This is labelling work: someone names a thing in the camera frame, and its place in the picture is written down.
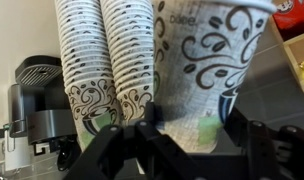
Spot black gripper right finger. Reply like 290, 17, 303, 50
223, 108, 304, 180

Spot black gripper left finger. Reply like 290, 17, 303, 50
63, 101, 197, 180

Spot short printed paper cup stack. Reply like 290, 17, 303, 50
99, 0, 157, 128

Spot tall printed paper cup stack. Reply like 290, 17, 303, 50
54, 0, 121, 152

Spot wooden organizer bin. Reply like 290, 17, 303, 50
282, 30, 304, 102

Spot black coffee machine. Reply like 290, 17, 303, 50
6, 54, 82, 173

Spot red packets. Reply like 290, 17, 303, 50
271, 0, 304, 33

